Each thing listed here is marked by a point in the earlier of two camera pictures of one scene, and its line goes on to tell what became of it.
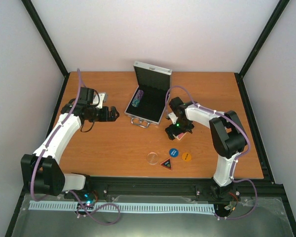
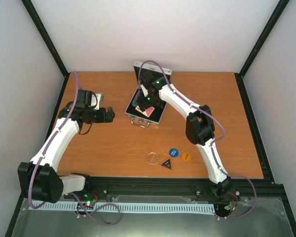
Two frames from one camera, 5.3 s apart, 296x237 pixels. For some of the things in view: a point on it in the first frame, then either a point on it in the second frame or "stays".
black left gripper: x=105 y=118 stays
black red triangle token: x=167 y=163 stays
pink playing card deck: x=182 y=135 -> x=148 y=112
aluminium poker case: x=149 y=100 stays
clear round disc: x=152 y=158 stays
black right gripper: x=176 y=132 -> x=145 y=104
